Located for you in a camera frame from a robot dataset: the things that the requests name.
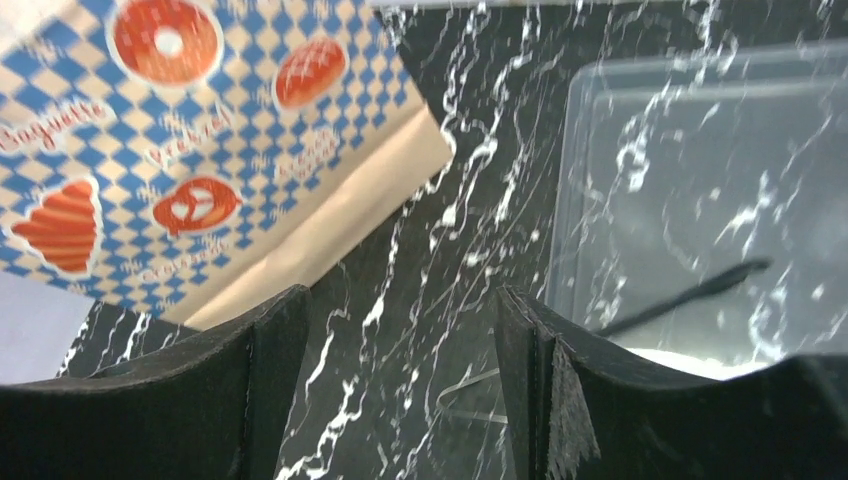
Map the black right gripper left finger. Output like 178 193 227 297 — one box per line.
1 285 311 479

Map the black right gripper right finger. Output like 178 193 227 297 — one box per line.
495 287 847 479

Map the clear plastic tray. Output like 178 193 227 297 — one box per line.
544 40 847 379

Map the checkered paper bread bag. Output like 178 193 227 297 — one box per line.
1 1 452 329

